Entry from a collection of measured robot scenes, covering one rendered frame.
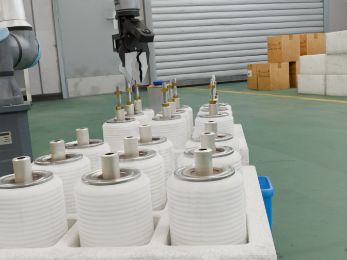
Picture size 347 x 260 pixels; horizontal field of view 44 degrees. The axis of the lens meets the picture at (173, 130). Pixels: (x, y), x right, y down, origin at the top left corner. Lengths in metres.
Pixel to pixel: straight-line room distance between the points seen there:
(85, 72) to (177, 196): 5.82
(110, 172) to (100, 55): 5.81
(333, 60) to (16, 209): 3.59
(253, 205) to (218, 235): 0.13
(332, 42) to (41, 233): 3.58
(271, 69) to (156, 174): 4.36
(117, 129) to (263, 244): 0.63
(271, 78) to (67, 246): 4.51
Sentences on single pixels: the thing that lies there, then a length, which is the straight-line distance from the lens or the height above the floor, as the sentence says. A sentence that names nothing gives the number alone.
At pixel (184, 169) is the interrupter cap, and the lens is 0.54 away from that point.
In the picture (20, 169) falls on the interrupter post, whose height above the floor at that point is 0.27.
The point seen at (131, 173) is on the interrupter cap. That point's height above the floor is 0.25.
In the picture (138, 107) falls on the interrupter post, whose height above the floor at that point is 0.26.
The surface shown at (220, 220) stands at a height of 0.21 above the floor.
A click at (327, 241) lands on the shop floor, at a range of 0.97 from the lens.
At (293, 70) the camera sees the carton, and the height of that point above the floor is 0.19.
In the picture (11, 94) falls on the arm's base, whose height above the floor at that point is 0.33.
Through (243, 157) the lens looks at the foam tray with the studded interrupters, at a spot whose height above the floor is 0.16.
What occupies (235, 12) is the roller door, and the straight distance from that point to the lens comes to 7.01.
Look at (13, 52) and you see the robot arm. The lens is 1.40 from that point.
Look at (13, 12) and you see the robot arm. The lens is 1.49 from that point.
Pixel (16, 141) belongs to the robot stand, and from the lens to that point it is 1.33.
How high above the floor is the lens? 0.39
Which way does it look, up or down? 9 degrees down
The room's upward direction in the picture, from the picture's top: 4 degrees counter-clockwise
